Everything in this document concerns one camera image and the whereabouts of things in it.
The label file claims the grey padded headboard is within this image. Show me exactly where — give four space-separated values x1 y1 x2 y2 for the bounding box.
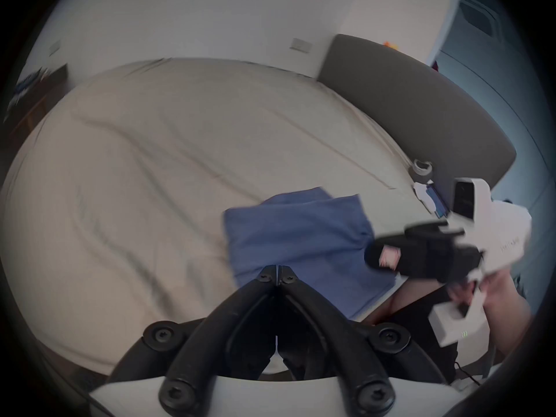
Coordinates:
317 34 517 209

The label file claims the blue shirt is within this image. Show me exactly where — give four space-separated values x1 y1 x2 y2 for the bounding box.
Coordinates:
223 186 407 321

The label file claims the white device with blue screen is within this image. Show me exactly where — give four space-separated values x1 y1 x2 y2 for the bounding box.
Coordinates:
413 182 451 219

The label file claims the grey ring-shaped object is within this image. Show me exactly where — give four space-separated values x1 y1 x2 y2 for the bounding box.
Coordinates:
410 159 434 182

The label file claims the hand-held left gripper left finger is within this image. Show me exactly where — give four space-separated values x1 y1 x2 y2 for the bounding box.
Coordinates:
109 265 279 414

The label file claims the person's right forearm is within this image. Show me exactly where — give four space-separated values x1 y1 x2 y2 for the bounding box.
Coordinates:
489 309 537 364

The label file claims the wooden shelf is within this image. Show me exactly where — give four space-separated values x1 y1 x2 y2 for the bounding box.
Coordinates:
3 63 70 143

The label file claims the bed with beige sheet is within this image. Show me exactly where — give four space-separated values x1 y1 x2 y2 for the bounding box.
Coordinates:
0 57 441 378

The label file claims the person's right hand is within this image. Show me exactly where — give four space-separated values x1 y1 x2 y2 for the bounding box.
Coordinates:
447 270 536 325

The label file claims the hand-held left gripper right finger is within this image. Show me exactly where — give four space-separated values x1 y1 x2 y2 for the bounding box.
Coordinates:
278 265 449 417

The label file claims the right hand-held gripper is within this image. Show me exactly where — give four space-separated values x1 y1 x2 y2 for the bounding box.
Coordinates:
364 178 533 348

